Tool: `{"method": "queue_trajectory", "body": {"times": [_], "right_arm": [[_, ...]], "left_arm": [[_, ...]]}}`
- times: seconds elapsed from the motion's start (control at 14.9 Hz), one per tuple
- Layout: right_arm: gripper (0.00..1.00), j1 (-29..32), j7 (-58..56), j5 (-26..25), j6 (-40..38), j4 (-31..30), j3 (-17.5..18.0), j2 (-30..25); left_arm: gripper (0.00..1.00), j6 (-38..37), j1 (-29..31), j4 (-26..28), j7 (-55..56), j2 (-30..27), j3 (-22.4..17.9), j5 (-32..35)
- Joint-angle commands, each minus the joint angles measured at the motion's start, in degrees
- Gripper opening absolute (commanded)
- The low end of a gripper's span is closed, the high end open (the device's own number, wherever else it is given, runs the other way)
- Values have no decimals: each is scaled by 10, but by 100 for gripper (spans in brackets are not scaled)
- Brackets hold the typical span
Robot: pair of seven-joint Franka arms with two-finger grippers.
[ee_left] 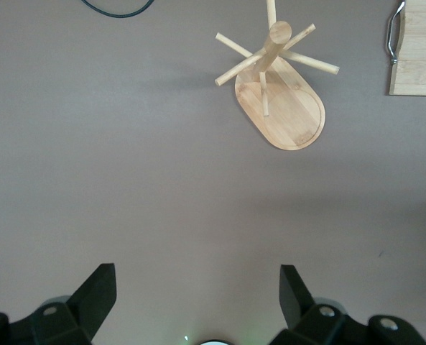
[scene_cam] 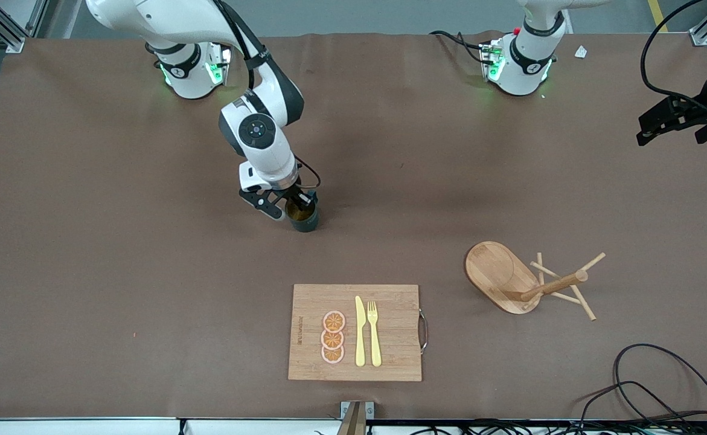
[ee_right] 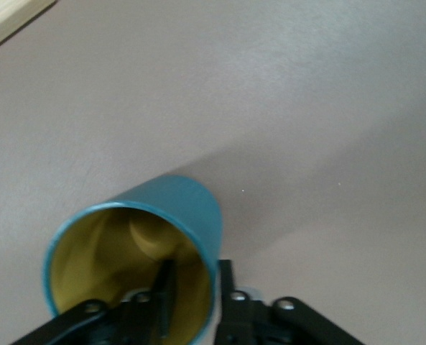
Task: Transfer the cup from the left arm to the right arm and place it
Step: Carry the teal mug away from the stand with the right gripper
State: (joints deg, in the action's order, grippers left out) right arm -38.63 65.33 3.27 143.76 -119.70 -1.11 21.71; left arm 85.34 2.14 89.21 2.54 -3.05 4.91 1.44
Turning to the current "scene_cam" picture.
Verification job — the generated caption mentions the yellow plastic fork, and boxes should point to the yellow plastic fork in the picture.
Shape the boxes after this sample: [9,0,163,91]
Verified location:
[367,301,383,368]

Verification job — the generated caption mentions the black looped cable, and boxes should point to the black looped cable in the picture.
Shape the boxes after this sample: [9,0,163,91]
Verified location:
[579,380,707,433]
[613,343,707,425]

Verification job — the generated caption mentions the white table edge rail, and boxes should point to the white table edge rail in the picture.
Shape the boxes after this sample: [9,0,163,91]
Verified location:
[0,416,707,435]

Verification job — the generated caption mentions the yellow plastic knife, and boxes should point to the yellow plastic knife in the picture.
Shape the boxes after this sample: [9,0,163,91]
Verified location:
[355,295,366,367]

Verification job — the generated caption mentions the wooden mug tree stand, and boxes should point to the wooden mug tree stand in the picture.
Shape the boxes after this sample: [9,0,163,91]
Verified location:
[465,242,606,321]

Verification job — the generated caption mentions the black left base cable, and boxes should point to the black left base cable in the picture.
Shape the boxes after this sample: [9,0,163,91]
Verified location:
[429,30,488,62]

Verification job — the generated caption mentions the wooden cutting board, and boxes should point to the wooden cutting board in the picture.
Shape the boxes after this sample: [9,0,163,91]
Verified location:
[287,284,429,382]

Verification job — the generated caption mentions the dark green cup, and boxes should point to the dark green cup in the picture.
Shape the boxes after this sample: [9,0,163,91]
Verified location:
[285,193,321,234]

